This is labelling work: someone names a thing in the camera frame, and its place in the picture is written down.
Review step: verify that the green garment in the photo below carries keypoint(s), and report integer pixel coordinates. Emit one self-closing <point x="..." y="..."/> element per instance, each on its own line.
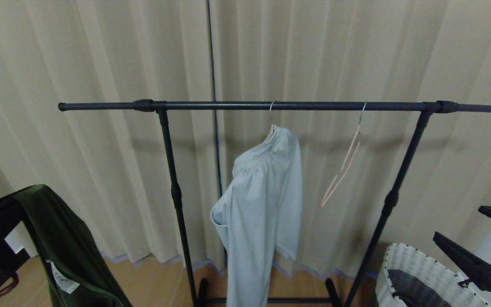
<point x="66" y="243"/>

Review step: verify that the pink clothes hanger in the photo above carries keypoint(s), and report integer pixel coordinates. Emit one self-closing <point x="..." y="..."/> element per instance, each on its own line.
<point x="270" y="132"/>
<point x="348" y="160"/>

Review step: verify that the pale grey shorts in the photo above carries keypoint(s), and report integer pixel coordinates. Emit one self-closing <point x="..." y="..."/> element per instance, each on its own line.
<point x="258" y="213"/>

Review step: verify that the white laundry basket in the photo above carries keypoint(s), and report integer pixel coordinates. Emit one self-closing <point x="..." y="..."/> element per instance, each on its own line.
<point x="424" y="264"/>

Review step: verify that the black clothes rack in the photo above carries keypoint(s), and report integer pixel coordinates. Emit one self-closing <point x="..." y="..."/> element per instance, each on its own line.
<point x="271" y="105"/>

